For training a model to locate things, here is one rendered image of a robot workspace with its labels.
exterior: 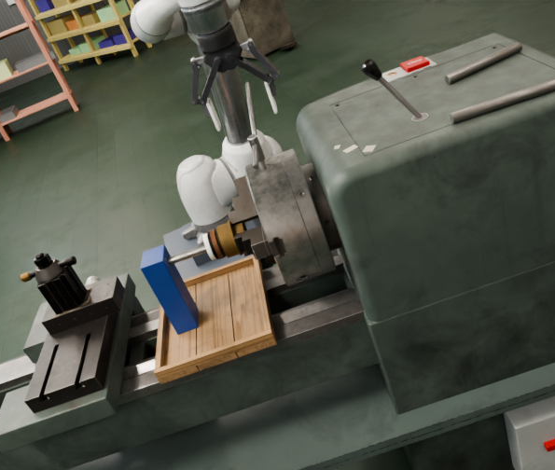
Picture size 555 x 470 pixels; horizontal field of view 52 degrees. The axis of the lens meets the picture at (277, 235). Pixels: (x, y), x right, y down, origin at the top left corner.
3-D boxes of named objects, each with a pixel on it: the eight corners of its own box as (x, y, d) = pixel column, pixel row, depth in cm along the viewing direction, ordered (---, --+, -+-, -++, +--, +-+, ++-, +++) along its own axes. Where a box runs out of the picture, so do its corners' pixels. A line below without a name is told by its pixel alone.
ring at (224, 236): (239, 209, 143) (204, 221, 144) (242, 227, 135) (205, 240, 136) (252, 239, 148) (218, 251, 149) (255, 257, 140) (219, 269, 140)
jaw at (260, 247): (275, 217, 137) (280, 235, 126) (283, 235, 139) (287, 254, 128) (232, 232, 138) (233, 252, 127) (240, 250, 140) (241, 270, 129)
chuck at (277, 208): (305, 226, 163) (271, 131, 144) (331, 299, 138) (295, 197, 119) (275, 237, 163) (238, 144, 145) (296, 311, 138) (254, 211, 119)
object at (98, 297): (125, 289, 161) (117, 275, 158) (121, 311, 152) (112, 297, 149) (58, 312, 162) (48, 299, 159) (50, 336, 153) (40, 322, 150)
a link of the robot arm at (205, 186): (186, 216, 213) (161, 165, 201) (228, 193, 217) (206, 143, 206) (200, 231, 199) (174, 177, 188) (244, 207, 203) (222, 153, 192)
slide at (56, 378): (122, 285, 172) (116, 274, 169) (104, 389, 135) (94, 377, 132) (67, 305, 173) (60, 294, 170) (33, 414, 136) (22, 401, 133)
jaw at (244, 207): (275, 212, 144) (260, 169, 146) (273, 208, 139) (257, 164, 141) (234, 227, 145) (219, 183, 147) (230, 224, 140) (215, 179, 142)
